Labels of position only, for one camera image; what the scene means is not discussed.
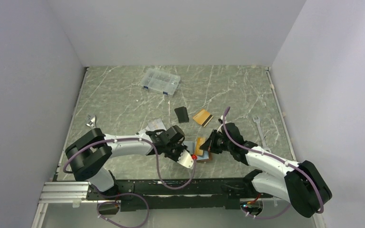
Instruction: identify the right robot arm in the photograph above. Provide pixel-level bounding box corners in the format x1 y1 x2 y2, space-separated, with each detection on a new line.
200 123 332 218

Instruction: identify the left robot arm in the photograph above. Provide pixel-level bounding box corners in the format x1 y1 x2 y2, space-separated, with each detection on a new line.
63 125 194 200

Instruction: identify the aluminium frame rail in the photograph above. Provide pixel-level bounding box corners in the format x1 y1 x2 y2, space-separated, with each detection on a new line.
31 181 89 228

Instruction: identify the black credit card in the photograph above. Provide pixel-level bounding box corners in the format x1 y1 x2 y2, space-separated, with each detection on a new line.
174 106 189 124

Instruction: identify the brown leather card holder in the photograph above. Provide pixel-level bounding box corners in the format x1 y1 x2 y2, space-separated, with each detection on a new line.
183 137 212 162

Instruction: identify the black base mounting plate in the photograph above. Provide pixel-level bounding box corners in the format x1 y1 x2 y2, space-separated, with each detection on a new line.
86 178 272 212

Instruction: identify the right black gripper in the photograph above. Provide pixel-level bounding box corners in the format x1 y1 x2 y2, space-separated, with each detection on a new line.
200 129 233 154

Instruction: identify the red adjustable wrench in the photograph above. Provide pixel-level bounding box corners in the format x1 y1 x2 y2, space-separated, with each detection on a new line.
86 114 97 129

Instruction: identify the silver credit card stack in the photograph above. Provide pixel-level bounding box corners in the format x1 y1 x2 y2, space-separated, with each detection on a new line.
137 119 166 134

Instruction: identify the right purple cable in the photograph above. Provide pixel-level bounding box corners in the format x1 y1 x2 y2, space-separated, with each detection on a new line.
222 106 325 220

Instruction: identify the silver open-end wrench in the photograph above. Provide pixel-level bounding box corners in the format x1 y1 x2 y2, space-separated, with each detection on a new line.
252 116 271 152

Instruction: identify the single orange credit card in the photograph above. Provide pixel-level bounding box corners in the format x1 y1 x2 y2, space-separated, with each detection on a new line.
194 137 206 156

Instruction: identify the clear plastic screw box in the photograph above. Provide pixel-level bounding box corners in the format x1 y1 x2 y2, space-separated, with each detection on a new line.
140 68 181 96

